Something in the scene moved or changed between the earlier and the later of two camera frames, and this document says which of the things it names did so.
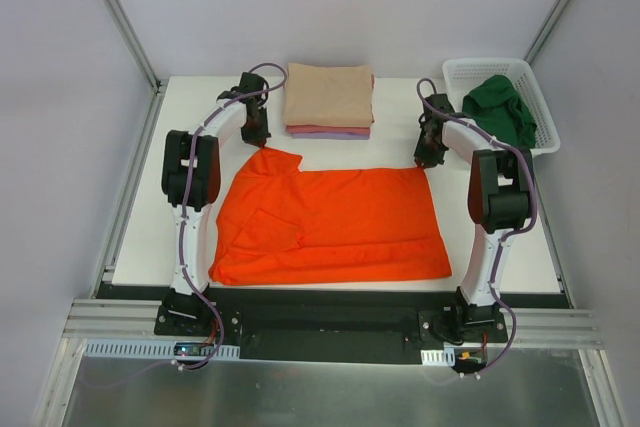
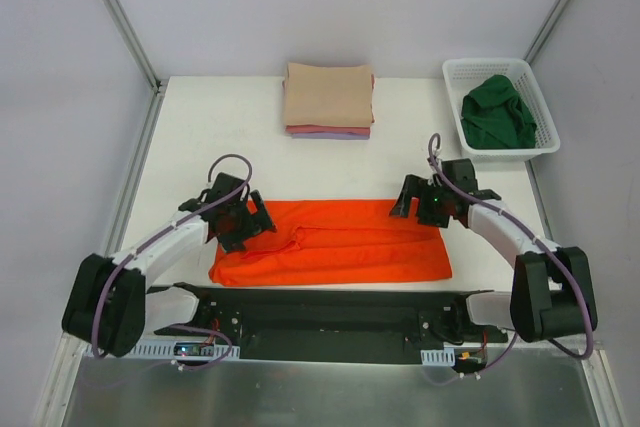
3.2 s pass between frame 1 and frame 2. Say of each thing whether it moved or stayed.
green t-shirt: stayed
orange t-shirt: moved
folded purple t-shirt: stayed
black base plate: stayed
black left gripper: moved
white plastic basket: stayed
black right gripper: moved
